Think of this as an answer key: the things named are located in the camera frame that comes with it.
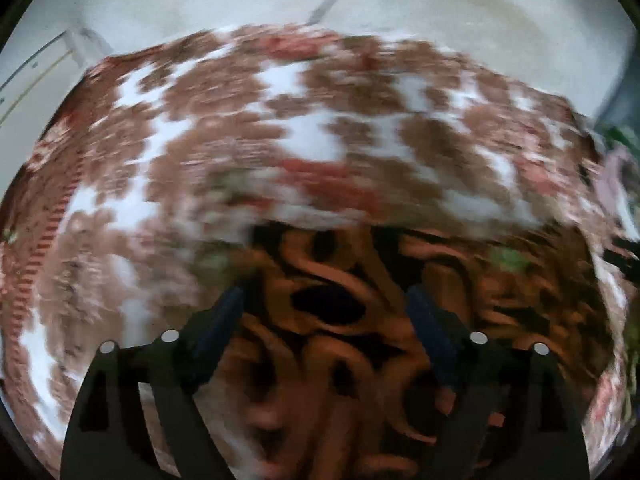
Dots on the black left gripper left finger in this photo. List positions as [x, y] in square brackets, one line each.
[129, 394]

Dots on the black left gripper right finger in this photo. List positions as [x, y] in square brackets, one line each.
[541, 435]

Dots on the pile of mixed clothes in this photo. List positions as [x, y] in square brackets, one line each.
[617, 184]

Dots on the brown floral fleece blanket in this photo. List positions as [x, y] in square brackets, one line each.
[329, 175]

